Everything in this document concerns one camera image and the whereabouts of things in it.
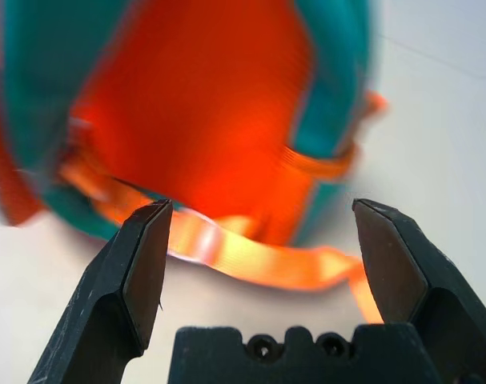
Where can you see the teal and orange backpack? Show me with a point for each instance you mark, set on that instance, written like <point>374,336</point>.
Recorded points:
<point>206,100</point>

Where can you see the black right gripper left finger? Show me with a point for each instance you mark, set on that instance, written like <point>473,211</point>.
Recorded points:
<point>106,296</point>

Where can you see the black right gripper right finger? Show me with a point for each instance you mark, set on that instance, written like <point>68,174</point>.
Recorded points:
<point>434,288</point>

